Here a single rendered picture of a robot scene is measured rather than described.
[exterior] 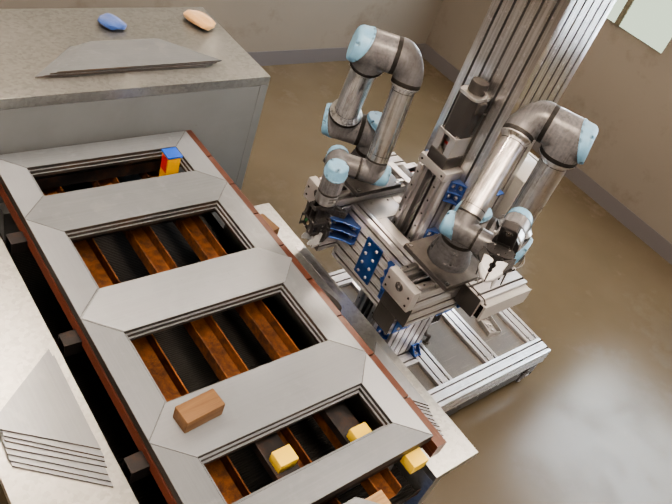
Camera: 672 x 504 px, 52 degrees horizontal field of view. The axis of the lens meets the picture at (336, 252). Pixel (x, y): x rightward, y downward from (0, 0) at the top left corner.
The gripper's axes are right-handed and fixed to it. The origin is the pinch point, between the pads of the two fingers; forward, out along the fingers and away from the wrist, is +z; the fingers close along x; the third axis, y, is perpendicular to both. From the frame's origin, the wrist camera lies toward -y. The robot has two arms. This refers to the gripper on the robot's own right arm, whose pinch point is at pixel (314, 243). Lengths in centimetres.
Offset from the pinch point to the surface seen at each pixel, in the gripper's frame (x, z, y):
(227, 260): -7.1, 5.2, 30.0
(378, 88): -208, 91, -243
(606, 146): -57, 52, -328
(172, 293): 0, 5, 54
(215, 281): 0.1, 5.2, 38.7
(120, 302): -2, 5, 70
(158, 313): 6, 5, 61
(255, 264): -2.2, 5.2, 21.9
